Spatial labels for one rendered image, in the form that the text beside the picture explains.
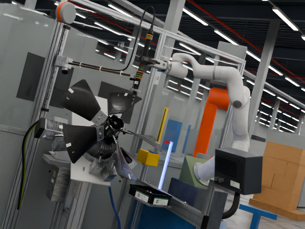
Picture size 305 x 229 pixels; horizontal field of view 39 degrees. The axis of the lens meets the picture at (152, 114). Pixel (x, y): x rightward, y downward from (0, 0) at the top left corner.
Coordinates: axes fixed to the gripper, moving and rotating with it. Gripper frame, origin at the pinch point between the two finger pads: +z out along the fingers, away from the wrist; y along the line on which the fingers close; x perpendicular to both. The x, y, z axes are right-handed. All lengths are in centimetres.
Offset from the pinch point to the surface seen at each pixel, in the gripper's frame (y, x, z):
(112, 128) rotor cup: -8.8, -46.8, 12.1
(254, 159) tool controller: -83, -42, -35
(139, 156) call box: 33, -63, -31
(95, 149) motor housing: 4, -62, 14
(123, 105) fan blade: 9.7, -31.2, 1.0
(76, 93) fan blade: 9.9, -31.4, 33.0
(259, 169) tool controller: -83, -46, -39
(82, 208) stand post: 9, -101, 11
